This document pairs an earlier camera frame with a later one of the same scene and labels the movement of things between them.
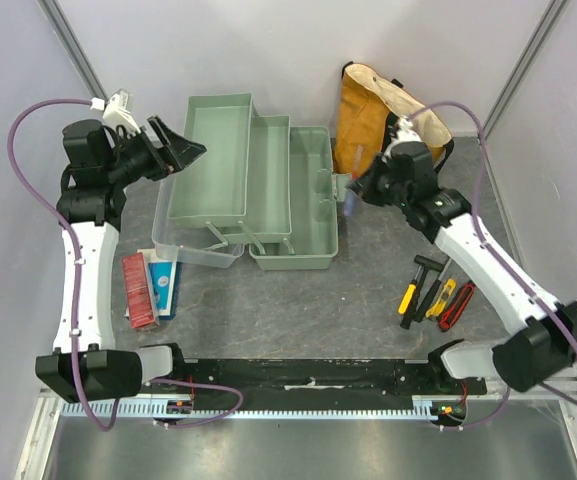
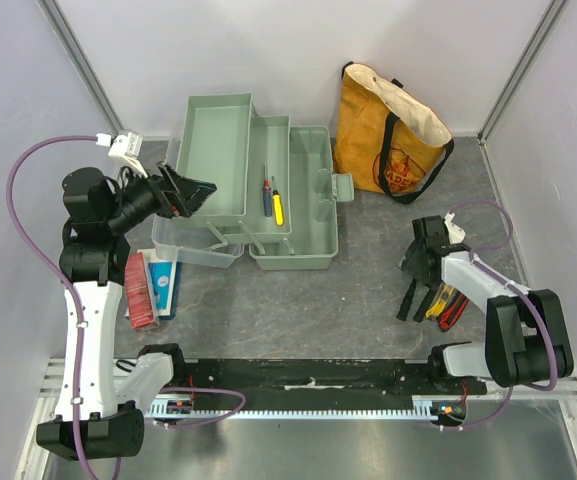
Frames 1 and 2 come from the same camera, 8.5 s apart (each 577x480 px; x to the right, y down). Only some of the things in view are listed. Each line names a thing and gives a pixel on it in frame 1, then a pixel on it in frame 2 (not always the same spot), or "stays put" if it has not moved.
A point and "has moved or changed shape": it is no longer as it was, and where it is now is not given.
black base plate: (319, 383) stays put
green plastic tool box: (249, 185) stays put
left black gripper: (180, 152) to (191, 193)
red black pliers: (456, 307) stays put
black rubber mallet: (428, 264) has moved or changed shape
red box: (138, 290) stays put
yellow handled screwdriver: (409, 292) has moved or changed shape
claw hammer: (430, 295) stays put
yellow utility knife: (440, 305) stays put
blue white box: (164, 276) stays put
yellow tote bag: (369, 104) stays put
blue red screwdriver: (351, 189) to (267, 193)
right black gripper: (373, 178) to (419, 266)
